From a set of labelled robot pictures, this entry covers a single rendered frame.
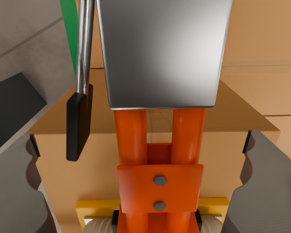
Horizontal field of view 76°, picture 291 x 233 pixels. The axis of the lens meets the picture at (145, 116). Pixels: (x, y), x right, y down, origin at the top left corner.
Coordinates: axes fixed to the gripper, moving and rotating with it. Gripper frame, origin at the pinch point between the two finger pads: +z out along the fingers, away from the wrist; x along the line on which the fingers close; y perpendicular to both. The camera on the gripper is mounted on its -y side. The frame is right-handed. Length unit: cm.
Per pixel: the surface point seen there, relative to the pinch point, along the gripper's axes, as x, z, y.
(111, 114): -6.1, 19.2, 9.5
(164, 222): 2.0, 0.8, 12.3
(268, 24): 38, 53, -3
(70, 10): -40, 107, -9
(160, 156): 1.5, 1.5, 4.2
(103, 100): -8.8, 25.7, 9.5
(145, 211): 0.1, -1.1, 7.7
